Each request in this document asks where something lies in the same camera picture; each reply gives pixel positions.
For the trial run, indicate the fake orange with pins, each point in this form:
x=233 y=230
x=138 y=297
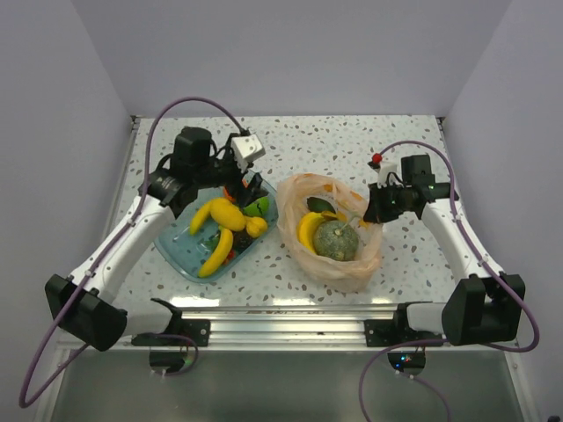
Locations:
x=229 y=196

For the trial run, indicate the right round controller board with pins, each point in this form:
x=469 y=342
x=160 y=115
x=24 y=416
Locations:
x=412 y=363

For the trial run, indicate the fake green apple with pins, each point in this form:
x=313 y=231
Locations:
x=258 y=208

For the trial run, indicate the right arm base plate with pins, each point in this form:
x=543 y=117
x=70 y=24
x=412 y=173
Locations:
x=387 y=332

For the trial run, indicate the blue plastic tray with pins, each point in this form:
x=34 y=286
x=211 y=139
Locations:
x=185 y=253

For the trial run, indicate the orange plastic bag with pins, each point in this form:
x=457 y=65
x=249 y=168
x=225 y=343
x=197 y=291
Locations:
x=350 y=206

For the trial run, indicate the fake dark grape cluster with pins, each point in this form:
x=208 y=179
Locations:
x=241 y=241

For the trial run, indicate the fake dark avocado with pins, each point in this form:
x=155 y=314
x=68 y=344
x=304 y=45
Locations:
x=319 y=205

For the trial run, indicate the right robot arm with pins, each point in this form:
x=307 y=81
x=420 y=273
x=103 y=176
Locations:
x=484 y=306

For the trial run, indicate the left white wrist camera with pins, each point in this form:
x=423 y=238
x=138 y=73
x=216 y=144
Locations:
x=247 y=149

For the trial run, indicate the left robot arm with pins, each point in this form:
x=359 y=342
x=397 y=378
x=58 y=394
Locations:
x=82 y=303

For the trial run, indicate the fake banana bunch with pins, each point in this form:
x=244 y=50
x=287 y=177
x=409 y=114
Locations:
x=307 y=228

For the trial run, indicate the fake green melon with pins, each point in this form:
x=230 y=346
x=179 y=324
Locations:
x=336 y=240

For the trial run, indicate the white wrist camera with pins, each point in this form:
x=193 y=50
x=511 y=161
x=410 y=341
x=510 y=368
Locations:
x=247 y=149
x=386 y=170

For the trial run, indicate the round controller board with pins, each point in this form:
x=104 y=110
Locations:
x=168 y=361
x=412 y=363

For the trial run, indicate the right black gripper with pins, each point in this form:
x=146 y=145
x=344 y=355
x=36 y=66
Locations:
x=376 y=212

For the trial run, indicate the fake yellow lemon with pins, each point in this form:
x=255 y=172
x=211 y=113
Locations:
x=255 y=226

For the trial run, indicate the fake yellow mango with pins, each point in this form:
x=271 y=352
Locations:
x=227 y=215

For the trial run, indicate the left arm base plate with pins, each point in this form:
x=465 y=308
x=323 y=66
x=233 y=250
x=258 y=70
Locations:
x=182 y=332

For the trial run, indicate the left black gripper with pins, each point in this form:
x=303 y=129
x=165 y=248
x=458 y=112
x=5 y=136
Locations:
x=246 y=195

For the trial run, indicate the left round controller board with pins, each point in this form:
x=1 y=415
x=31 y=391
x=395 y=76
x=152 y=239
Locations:
x=168 y=361

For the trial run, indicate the aluminium rail frame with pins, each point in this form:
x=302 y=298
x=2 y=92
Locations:
x=274 y=328

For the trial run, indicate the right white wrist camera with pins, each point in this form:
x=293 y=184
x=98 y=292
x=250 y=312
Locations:
x=386 y=170

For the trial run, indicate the fake yellow banana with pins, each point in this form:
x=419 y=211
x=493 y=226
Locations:
x=200 y=217
x=219 y=254

